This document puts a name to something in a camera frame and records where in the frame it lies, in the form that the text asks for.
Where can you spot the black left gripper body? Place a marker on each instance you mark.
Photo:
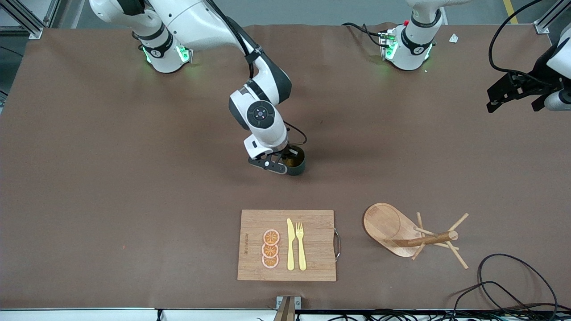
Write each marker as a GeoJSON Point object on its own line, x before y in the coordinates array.
{"type": "Point", "coordinates": [531, 82]}

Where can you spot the dark teal ribbed mug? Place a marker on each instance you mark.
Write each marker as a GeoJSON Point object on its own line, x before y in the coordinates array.
{"type": "Point", "coordinates": [296, 169]}

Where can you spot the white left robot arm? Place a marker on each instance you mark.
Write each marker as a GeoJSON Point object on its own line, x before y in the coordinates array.
{"type": "Point", "coordinates": [412, 49]}

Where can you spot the wooden cup rack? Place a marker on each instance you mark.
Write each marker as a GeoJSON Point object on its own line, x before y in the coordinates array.
{"type": "Point", "coordinates": [383, 223]}

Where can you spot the small white paper scrap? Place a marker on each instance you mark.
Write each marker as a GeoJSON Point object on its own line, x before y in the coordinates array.
{"type": "Point", "coordinates": [453, 38]}

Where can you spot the orange slice toy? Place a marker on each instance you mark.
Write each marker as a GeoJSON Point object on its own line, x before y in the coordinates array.
{"type": "Point", "coordinates": [270, 262]}
{"type": "Point", "coordinates": [270, 251]}
{"type": "Point", "coordinates": [271, 237]}

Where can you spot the yellow plastic knife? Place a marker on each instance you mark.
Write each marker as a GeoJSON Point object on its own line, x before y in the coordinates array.
{"type": "Point", "coordinates": [290, 249]}

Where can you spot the yellow plastic fork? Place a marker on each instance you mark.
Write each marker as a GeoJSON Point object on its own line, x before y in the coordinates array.
{"type": "Point", "coordinates": [302, 254]}

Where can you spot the brown table cover sheet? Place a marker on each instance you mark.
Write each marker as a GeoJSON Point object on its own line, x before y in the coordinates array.
{"type": "Point", "coordinates": [134, 178]}

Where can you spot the aluminium frame post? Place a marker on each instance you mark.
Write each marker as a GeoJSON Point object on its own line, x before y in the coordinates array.
{"type": "Point", "coordinates": [541, 27]}
{"type": "Point", "coordinates": [33, 32]}

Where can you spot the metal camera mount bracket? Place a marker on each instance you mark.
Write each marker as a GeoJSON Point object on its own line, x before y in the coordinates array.
{"type": "Point", "coordinates": [287, 307]}

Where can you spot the white table edge rail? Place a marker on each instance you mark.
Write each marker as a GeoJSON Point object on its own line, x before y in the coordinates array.
{"type": "Point", "coordinates": [89, 315]}

